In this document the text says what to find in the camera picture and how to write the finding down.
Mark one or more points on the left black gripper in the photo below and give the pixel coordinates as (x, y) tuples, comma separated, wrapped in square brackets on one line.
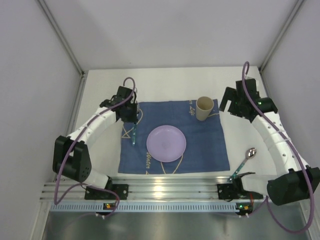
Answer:
[(132, 116)]

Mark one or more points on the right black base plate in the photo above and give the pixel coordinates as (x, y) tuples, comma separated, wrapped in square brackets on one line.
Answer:
[(228, 192)]

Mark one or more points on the beige paper cup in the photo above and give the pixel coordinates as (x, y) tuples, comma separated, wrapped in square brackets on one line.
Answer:
[(204, 106)]

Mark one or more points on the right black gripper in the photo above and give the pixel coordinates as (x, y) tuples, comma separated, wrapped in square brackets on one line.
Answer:
[(229, 100)]

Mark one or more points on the spoon with teal handle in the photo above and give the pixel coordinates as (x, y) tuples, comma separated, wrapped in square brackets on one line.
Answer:
[(250, 153)]

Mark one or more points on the lilac plastic plate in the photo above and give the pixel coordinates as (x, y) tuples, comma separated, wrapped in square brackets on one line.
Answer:
[(166, 143)]

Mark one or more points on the slotted grey cable duct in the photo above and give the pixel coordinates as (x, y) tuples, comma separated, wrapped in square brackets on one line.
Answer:
[(148, 207)]

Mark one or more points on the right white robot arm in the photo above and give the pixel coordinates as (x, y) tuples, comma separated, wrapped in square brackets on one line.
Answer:
[(289, 184)]

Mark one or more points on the aluminium mounting rail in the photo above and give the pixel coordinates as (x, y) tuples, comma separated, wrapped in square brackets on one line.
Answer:
[(149, 188)]

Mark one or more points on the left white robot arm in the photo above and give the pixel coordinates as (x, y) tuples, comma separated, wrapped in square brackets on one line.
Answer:
[(71, 157)]

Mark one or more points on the blue embroidered cloth placemat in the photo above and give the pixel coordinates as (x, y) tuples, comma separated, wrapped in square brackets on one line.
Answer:
[(205, 142)]

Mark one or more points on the fork with teal handle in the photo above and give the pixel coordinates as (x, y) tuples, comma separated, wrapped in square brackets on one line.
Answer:
[(133, 137)]

